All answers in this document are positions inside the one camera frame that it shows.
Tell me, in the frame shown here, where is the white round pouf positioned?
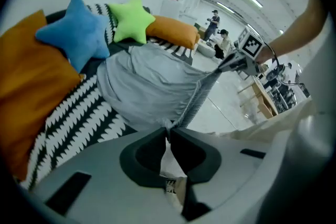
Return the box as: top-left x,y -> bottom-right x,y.
196,40 -> 217,58

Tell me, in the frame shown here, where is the blue star pillow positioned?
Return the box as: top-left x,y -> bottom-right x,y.
35,0 -> 111,74

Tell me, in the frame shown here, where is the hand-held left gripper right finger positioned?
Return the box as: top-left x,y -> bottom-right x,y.
170,127 -> 272,221

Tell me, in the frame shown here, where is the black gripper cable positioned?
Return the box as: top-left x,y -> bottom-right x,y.
264,41 -> 305,86

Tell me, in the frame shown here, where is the green star pillow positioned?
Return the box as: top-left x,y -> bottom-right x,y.
108,0 -> 156,45

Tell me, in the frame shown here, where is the white water dispenser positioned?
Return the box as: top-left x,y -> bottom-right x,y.
160,0 -> 182,19

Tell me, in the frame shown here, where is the white floor cable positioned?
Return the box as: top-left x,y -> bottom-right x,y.
207,98 -> 239,131

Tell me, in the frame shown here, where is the orange cushion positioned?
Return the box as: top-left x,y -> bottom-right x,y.
145,15 -> 201,50
0,9 -> 86,182

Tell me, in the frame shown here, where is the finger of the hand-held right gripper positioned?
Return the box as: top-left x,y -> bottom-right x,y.
222,52 -> 237,66
217,60 -> 236,73

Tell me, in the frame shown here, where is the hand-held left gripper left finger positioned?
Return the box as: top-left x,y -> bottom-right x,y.
33,127 -> 184,222

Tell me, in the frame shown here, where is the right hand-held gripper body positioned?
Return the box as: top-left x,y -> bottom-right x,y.
230,25 -> 265,77

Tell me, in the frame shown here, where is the person's right forearm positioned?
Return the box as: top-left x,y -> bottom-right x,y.
256,0 -> 329,65

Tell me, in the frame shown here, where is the grey cloth garment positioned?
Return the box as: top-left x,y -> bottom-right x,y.
96,44 -> 224,132

